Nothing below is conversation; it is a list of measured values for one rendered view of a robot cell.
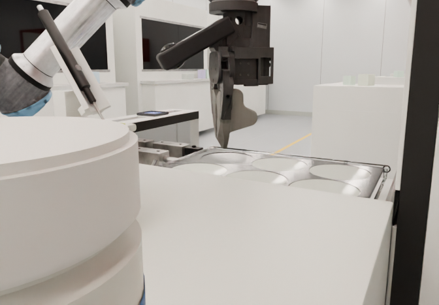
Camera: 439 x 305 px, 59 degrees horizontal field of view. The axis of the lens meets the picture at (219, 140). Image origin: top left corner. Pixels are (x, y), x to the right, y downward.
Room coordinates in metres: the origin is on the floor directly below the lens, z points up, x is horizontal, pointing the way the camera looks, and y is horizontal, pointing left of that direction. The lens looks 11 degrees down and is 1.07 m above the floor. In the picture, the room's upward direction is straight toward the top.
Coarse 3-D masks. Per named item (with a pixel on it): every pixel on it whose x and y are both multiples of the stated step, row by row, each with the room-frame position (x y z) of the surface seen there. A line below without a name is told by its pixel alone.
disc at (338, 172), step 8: (312, 168) 0.66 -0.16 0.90; (320, 168) 0.66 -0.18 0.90; (328, 168) 0.66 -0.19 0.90; (336, 168) 0.66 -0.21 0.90; (344, 168) 0.66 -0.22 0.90; (352, 168) 0.66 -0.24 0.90; (328, 176) 0.61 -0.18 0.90; (336, 176) 0.61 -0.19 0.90; (344, 176) 0.61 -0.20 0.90; (352, 176) 0.61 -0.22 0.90; (360, 176) 0.61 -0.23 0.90; (368, 176) 0.61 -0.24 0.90
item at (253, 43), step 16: (224, 0) 0.55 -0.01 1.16; (240, 0) 0.55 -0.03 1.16; (224, 16) 0.59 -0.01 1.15; (240, 16) 0.58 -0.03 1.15; (256, 16) 0.57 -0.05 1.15; (240, 32) 0.57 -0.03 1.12; (256, 32) 0.57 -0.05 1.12; (224, 48) 0.55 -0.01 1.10; (240, 48) 0.55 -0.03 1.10; (256, 48) 0.56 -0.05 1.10; (272, 48) 0.56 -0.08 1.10; (240, 64) 0.56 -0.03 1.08; (256, 64) 0.57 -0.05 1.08; (272, 64) 0.56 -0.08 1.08; (240, 80) 0.56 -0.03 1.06; (256, 80) 0.57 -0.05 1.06; (272, 80) 0.56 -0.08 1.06
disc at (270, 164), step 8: (256, 160) 0.72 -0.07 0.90; (264, 160) 0.72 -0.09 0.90; (272, 160) 0.72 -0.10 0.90; (280, 160) 0.72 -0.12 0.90; (288, 160) 0.72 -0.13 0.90; (296, 160) 0.72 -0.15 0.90; (264, 168) 0.66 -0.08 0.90; (272, 168) 0.66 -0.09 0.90; (280, 168) 0.66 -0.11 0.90; (288, 168) 0.66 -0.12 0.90; (296, 168) 0.66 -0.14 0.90; (304, 168) 0.66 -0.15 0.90
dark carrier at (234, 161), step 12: (204, 156) 0.75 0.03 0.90; (216, 156) 0.75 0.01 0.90; (228, 156) 0.75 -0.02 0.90; (240, 156) 0.75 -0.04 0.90; (252, 156) 0.75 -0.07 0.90; (264, 156) 0.75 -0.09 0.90; (276, 156) 0.75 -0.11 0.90; (228, 168) 0.66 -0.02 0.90; (240, 168) 0.66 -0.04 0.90; (252, 168) 0.66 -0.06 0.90; (360, 168) 0.66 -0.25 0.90; (372, 168) 0.66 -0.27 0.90; (288, 180) 0.58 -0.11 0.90; (336, 180) 0.58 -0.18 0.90; (348, 180) 0.58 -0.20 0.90; (360, 180) 0.58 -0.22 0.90; (372, 180) 0.58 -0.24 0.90; (360, 192) 0.53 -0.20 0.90; (372, 192) 0.54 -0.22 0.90
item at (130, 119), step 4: (172, 112) 0.99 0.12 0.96; (176, 112) 0.99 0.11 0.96; (180, 112) 0.99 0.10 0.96; (184, 112) 0.99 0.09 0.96; (188, 112) 1.00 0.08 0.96; (124, 116) 0.91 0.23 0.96; (128, 116) 0.91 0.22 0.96; (132, 116) 0.91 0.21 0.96; (136, 116) 0.91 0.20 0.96; (140, 116) 0.91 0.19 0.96; (144, 116) 0.91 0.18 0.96; (148, 116) 0.91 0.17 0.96; (152, 116) 0.91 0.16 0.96; (156, 116) 0.91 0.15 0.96; (160, 116) 0.91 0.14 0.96; (164, 116) 0.91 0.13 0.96; (112, 120) 0.84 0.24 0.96; (116, 120) 0.85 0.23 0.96; (120, 120) 0.86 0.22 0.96; (124, 120) 0.87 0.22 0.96; (128, 120) 0.84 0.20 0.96; (132, 120) 0.84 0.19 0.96; (136, 120) 0.84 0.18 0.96; (140, 120) 0.84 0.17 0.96; (144, 120) 0.85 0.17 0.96
